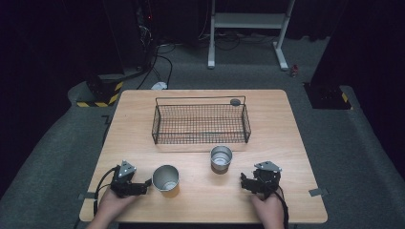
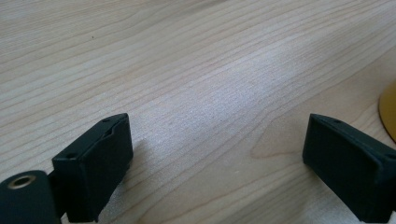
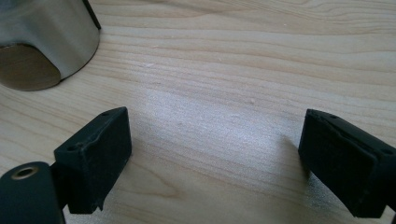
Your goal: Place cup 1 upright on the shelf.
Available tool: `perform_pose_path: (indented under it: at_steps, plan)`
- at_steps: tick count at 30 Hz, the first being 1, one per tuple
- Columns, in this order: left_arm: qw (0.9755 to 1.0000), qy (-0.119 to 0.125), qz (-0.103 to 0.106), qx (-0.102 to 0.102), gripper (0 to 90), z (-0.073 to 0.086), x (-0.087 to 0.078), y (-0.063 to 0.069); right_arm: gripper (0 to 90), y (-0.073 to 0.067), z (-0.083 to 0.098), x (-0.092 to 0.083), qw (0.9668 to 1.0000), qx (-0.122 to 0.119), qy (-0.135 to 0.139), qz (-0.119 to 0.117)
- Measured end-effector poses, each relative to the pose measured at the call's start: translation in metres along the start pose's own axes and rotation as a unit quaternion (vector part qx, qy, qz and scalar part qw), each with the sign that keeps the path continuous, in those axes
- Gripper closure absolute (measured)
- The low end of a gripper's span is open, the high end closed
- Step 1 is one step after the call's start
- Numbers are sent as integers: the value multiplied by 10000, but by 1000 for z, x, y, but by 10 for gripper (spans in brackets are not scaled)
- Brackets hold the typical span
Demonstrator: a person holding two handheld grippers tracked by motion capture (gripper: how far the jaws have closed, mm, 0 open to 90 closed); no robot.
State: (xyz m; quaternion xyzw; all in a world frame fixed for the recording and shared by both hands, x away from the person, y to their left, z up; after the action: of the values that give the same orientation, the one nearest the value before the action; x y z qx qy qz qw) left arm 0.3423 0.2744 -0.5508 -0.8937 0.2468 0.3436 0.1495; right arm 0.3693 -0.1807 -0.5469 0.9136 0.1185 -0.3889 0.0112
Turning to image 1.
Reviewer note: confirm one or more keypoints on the dark equipment rack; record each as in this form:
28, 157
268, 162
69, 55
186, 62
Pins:
144, 31

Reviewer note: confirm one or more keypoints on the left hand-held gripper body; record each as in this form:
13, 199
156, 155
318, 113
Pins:
124, 181

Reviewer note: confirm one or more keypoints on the orange metal cup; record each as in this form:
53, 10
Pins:
165, 182

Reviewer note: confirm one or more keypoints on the white metal stand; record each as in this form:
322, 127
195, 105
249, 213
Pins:
248, 20

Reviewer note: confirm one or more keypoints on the grey round basket tag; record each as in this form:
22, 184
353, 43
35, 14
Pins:
235, 102

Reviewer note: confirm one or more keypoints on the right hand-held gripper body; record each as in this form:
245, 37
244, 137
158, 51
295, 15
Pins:
266, 178

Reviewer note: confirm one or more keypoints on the small red object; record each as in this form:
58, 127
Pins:
294, 70

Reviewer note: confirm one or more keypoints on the black base with hazard stripes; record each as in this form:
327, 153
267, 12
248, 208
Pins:
328, 97
102, 90

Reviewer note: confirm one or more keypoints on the person's left hand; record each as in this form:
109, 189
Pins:
115, 205

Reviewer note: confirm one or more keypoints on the white power adapter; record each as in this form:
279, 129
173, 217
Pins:
159, 85

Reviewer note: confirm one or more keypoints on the silver metal cup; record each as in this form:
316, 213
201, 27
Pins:
221, 158

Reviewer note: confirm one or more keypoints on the person's right hand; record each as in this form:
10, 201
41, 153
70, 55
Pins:
269, 211

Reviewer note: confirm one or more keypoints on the grey tape strip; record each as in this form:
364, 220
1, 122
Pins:
87, 196
318, 192

